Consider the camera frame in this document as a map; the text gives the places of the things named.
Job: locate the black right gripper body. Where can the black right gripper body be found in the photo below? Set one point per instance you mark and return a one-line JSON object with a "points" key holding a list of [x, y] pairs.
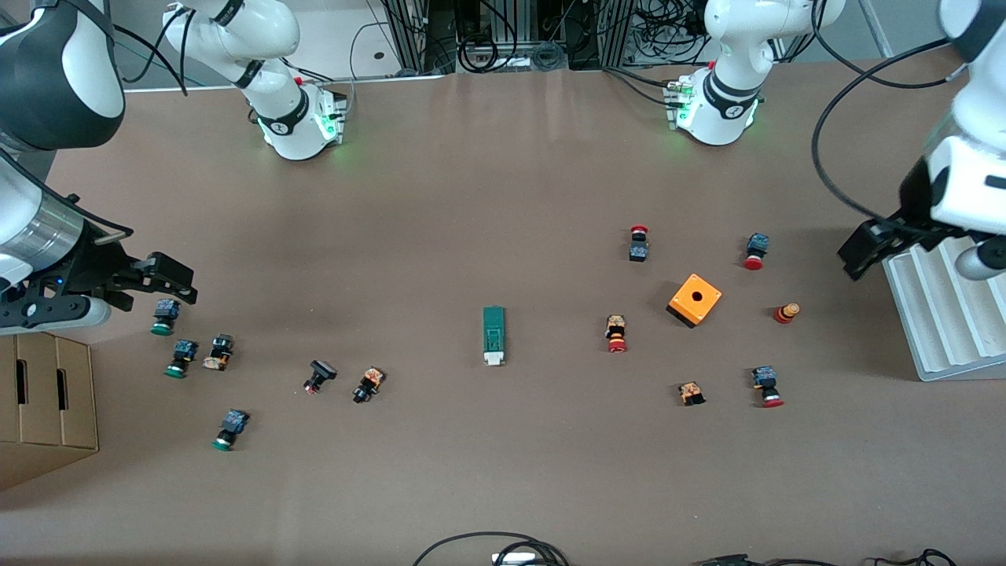
{"points": [[93, 265]]}

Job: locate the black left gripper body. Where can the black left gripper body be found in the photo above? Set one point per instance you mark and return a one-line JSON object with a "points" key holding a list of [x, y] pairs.
{"points": [[910, 201]]}

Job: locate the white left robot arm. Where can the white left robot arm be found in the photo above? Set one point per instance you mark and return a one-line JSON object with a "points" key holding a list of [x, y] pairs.
{"points": [[731, 47]]}

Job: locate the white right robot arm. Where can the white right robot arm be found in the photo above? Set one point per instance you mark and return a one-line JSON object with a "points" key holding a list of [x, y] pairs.
{"points": [[271, 43]]}

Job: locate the green button blue contact block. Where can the green button blue contact block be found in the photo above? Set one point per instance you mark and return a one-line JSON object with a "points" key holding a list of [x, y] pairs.
{"points": [[232, 424], [182, 354], [165, 314]]}

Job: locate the white compartment tray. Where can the white compartment tray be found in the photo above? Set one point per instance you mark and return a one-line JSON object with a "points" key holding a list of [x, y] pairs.
{"points": [[943, 330]]}

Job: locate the red orange emergency stop head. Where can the red orange emergency stop head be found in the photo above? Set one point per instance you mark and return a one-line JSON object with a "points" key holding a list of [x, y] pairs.
{"points": [[786, 313]]}

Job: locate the red button blue contact block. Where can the red button blue contact block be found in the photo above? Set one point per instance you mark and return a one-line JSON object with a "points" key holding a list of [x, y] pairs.
{"points": [[757, 245], [764, 381]]}

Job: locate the brown cardboard box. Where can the brown cardboard box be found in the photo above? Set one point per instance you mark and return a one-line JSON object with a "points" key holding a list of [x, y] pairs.
{"points": [[47, 409]]}

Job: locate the black square head button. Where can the black square head button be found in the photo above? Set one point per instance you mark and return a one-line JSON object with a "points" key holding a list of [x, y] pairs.
{"points": [[321, 371]]}

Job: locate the grey metal bar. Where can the grey metal bar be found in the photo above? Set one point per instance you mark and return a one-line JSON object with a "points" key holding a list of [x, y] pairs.
{"points": [[874, 27]]}

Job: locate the black button orange contact block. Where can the black button orange contact block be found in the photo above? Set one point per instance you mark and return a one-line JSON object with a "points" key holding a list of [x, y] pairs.
{"points": [[368, 384]]}

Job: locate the red button black contact block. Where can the red button black contact block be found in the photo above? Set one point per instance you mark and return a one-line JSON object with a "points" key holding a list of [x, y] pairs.
{"points": [[638, 250]]}

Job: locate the red emergency stop orange block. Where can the red emergency stop orange block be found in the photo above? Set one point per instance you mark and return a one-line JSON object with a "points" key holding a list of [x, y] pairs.
{"points": [[615, 330]]}

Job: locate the aluminium equipment rack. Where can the aluminium equipment rack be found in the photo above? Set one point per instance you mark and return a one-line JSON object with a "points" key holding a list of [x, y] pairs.
{"points": [[413, 39], [621, 31]]}

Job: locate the white power strip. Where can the white power strip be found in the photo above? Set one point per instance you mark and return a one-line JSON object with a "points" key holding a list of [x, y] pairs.
{"points": [[515, 559]]}

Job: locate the orange black button enclosure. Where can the orange black button enclosure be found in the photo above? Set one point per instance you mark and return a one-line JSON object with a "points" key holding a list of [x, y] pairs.
{"points": [[695, 299]]}

